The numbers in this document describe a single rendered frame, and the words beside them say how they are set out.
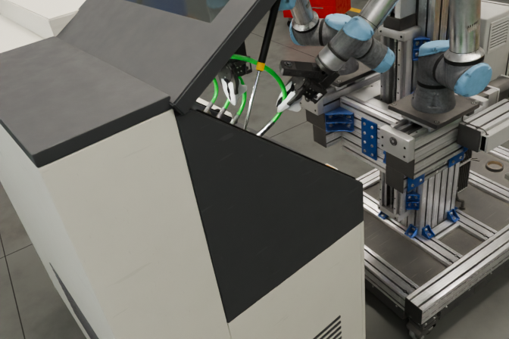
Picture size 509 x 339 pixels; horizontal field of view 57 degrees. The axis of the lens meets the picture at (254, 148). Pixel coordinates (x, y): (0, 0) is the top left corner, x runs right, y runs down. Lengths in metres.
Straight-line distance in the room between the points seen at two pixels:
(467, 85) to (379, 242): 1.08
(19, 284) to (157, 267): 2.02
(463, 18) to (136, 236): 1.09
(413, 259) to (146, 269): 1.51
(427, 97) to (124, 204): 1.13
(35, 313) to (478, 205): 2.37
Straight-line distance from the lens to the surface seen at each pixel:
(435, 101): 1.76
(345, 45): 1.35
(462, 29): 1.56
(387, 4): 1.53
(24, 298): 2.99
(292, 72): 1.37
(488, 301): 2.54
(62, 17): 1.60
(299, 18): 2.01
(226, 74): 1.47
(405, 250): 2.40
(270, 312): 1.51
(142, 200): 1.02
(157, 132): 0.98
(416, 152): 1.75
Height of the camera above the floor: 1.88
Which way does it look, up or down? 32 degrees down
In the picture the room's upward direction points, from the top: 9 degrees counter-clockwise
